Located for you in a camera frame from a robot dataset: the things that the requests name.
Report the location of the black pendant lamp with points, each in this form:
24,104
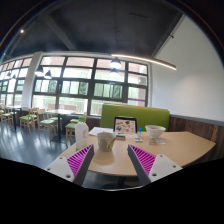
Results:
39,71
115,63
114,71
48,75

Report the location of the background dining table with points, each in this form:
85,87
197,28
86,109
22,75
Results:
59,113

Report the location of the white ceramic bowl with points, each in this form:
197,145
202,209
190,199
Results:
154,131

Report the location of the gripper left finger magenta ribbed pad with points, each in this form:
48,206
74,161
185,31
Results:
74,167

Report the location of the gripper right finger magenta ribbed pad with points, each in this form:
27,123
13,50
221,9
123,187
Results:
150,167

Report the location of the small blue-capped item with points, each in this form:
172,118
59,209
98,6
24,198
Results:
139,132

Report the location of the white plastic bottle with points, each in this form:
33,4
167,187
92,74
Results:
81,134

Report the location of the long linear ceiling light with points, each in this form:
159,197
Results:
148,60

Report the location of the far left dining table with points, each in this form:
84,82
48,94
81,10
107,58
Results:
14,108

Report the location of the wooden chair green seat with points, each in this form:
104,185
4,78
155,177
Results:
70,128
29,121
6,115
45,124

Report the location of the green upholstered booth bench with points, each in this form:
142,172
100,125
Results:
143,115

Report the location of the large black-framed window wall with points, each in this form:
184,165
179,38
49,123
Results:
84,84

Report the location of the white paper sheets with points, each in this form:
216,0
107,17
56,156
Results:
97,130

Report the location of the left black-framed window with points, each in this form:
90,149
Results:
12,79

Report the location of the black-framed sticker sign stand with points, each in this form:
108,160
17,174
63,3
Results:
125,125

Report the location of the white patterned paper cup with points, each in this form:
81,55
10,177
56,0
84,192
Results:
106,141

